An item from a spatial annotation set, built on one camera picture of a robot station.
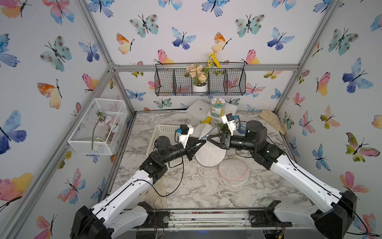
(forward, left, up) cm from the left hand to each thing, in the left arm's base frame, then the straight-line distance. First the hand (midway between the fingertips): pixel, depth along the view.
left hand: (205, 140), depth 65 cm
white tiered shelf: (+37, 0, -17) cm, 41 cm away
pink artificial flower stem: (+15, +51, -2) cm, 53 cm away
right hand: (0, -2, +2) cm, 3 cm away
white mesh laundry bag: (-3, -17, -27) cm, 33 cm away
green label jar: (+24, -8, -3) cm, 25 cm away
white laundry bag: (-2, -3, -8) cm, 9 cm away
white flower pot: (+40, +1, -3) cm, 40 cm away
